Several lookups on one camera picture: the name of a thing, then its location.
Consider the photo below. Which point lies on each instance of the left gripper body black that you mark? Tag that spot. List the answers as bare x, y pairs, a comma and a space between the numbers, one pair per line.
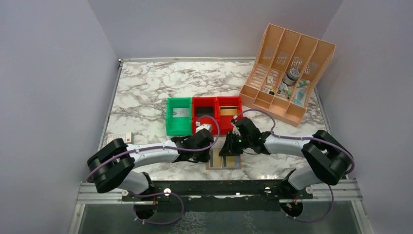
201, 155

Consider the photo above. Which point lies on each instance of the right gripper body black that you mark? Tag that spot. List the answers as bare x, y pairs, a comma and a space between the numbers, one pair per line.
246, 141

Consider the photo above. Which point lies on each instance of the brown leather card holder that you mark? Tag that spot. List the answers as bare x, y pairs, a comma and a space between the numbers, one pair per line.
217, 162

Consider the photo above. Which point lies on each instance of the green plastic bin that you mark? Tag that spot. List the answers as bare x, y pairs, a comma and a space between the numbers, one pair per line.
181, 126

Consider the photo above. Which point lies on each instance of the red double plastic bin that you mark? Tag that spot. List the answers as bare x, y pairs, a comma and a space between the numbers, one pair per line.
223, 121

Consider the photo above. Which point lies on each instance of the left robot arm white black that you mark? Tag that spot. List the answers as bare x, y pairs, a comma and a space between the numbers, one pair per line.
113, 166

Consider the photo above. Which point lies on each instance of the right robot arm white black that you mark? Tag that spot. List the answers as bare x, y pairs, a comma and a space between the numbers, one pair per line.
327, 160

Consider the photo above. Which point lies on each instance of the black card in red bin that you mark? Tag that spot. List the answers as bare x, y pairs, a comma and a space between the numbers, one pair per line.
204, 111

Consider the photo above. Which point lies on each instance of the silver card in green bin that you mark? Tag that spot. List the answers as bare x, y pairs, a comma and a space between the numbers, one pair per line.
180, 112

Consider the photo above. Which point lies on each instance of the gold card in red bin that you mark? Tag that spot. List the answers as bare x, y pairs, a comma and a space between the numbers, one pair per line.
228, 110

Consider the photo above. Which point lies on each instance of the white red playing card box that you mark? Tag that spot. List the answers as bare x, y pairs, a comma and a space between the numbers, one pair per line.
127, 137

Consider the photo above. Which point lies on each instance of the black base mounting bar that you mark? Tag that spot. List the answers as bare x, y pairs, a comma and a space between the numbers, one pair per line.
215, 196

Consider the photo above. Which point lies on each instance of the small items in organizer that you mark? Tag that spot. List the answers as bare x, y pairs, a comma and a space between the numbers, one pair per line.
297, 97

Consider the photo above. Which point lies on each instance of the peach desk organizer rack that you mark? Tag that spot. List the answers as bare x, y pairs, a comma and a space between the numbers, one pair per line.
287, 68

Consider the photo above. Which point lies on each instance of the round jar patterned lid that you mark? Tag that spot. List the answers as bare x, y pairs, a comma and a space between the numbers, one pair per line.
291, 76

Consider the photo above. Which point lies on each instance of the green white tube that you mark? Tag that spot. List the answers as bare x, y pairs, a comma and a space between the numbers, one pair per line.
303, 83

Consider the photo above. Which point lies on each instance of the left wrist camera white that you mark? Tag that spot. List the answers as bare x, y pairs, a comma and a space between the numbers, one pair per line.
199, 126

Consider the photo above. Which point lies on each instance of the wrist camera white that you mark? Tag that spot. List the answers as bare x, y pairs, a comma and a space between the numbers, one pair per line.
199, 126
234, 123

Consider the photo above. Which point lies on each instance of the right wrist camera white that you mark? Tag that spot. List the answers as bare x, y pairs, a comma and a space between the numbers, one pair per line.
234, 123

